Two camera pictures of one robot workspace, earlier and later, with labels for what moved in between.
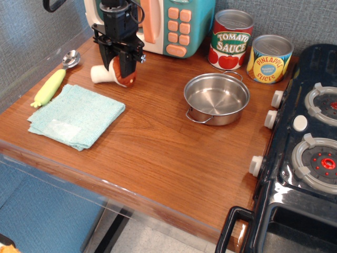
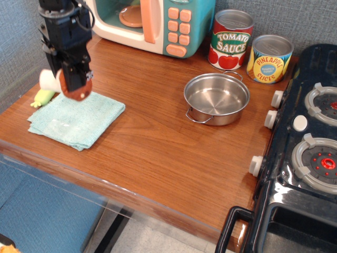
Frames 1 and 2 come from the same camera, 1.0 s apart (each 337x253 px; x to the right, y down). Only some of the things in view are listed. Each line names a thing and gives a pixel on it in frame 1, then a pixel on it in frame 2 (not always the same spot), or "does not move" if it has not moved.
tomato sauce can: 233,28 does not move
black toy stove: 294,208 does not move
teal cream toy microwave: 176,29 does not move
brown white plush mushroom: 100,73 -> 49,81
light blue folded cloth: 76,117 does not move
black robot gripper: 120,29 -> 67,28
